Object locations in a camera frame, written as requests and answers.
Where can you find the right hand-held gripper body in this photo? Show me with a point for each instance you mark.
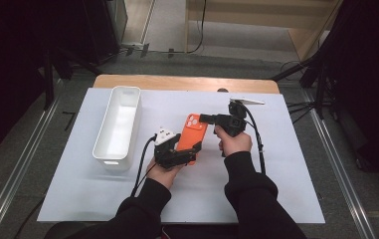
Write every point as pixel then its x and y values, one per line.
pixel 233 124

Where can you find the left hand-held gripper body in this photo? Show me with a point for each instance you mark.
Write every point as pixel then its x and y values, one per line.
pixel 167 157

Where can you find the orange phone case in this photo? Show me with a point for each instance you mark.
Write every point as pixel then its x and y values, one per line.
pixel 192 134

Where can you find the white plastic bin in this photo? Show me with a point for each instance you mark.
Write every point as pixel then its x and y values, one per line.
pixel 119 122

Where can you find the person's left hand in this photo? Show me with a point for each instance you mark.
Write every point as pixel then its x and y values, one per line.
pixel 163 176

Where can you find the person's right hand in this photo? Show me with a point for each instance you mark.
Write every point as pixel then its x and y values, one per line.
pixel 236 144

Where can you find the white board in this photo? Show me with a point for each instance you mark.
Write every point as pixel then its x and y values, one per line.
pixel 183 99

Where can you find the wooden table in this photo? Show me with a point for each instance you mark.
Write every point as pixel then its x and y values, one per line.
pixel 183 83

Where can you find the red and white object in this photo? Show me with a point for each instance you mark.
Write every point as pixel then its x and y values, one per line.
pixel 165 235

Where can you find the person's lap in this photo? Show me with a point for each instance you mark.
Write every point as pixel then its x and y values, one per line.
pixel 203 233

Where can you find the black metal stand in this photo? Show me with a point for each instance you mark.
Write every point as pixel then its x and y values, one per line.
pixel 319 96
pixel 48 86

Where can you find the white power strip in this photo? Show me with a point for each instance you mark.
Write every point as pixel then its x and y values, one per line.
pixel 132 45

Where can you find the wooden shelf unit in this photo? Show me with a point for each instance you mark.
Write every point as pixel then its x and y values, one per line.
pixel 243 16

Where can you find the black cabinet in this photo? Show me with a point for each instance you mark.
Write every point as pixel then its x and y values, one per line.
pixel 100 30

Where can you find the black curtain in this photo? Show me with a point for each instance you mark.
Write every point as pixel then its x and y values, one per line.
pixel 369 83
pixel 4 66

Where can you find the aluminium floor rail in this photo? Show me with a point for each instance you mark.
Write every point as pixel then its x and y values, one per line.
pixel 339 166
pixel 18 172

